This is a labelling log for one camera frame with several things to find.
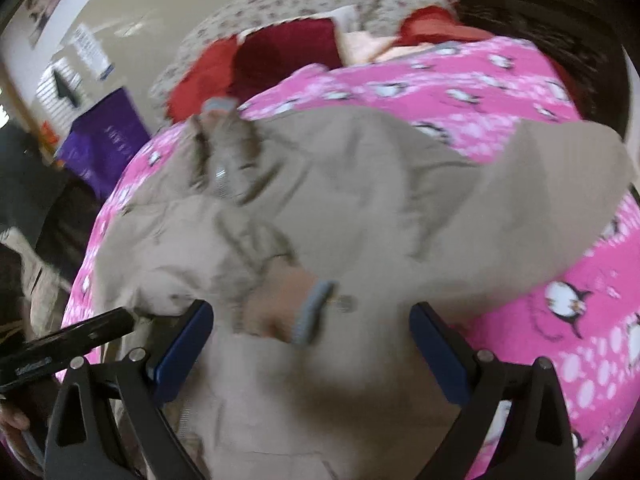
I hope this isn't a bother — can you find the khaki zip jacket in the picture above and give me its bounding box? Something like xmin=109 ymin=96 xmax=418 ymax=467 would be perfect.
xmin=92 ymin=106 xmax=634 ymax=479

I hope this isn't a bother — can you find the left hand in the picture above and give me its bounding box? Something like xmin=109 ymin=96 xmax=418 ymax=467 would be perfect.
xmin=0 ymin=403 xmax=30 ymax=445

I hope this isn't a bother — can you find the purple shopping bag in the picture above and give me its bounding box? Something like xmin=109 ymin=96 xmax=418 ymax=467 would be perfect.
xmin=56 ymin=87 xmax=150 ymax=200

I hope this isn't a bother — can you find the bright red pillow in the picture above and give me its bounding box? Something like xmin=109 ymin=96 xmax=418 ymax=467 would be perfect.
xmin=166 ymin=35 xmax=239 ymax=122

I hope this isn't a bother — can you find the dark red velvet pillow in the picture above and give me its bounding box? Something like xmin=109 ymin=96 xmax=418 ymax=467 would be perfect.
xmin=228 ymin=18 xmax=343 ymax=103

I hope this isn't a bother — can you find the dark wooden headboard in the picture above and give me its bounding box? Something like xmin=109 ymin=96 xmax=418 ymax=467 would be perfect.
xmin=454 ymin=0 xmax=631 ymax=138

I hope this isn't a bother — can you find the peach folded cloth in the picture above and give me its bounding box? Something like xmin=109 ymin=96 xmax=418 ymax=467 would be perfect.
xmin=336 ymin=30 xmax=433 ymax=66

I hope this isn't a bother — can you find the red cushion at right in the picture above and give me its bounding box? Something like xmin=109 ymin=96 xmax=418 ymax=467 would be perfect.
xmin=395 ymin=6 xmax=494 ymax=47

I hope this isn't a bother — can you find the floral bedding roll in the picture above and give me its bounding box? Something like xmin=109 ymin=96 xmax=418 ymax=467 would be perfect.
xmin=149 ymin=0 xmax=454 ymax=112

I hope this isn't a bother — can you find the dark cloth on wall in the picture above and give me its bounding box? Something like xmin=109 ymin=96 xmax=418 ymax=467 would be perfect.
xmin=52 ymin=68 xmax=80 ymax=108

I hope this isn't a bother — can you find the wall calendar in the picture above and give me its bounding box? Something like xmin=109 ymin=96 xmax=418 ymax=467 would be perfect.
xmin=70 ymin=24 xmax=114 ymax=81

